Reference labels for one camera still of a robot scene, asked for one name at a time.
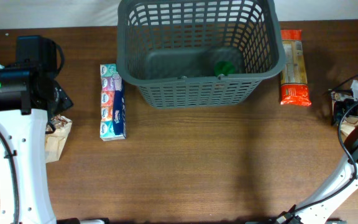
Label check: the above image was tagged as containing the red orange pasta packet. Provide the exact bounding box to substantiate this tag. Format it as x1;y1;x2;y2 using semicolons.
280;29;311;106

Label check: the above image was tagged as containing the beige snack bag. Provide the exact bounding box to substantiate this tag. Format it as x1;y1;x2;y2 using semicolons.
331;91;358;137
45;115;72;163

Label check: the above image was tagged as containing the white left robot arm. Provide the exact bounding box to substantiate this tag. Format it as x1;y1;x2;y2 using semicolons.
0;35;73;223

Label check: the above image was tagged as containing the grey plastic mesh basket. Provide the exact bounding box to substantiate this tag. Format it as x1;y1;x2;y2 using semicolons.
117;0;285;109

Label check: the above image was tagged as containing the Kleenex tissue multipack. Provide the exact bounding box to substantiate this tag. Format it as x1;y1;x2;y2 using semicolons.
99;63;126;141

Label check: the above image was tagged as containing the green lid jar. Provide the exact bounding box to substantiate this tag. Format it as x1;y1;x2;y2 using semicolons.
214;61;236;77

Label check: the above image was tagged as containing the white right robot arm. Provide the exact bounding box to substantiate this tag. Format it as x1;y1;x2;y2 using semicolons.
274;118;358;224

